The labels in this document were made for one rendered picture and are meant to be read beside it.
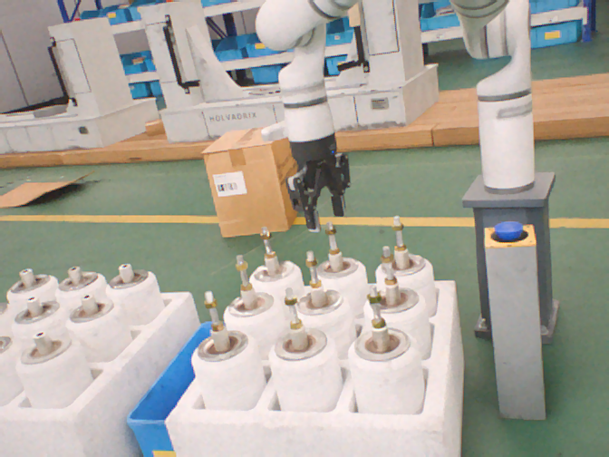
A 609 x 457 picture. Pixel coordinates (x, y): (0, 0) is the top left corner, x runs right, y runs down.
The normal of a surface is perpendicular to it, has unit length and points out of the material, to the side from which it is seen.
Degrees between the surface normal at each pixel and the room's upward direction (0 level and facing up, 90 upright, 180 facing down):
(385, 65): 90
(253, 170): 90
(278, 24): 88
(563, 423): 0
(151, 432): 92
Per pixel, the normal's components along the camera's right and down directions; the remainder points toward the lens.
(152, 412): 0.95, -0.10
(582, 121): -0.44, 0.40
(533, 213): 0.31, 0.30
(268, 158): -0.18, 0.40
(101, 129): 0.88, 0.02
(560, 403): -0.18, -0.91
